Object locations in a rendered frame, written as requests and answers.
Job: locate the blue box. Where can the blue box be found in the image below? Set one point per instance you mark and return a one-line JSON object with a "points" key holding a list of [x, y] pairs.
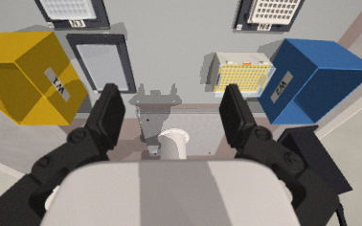
{"points": [[311, 65]]}

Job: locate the yellow bin labelled w1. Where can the yellow bin labelled w1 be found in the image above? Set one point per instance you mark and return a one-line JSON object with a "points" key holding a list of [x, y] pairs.
{"points": [[45, 68]]}

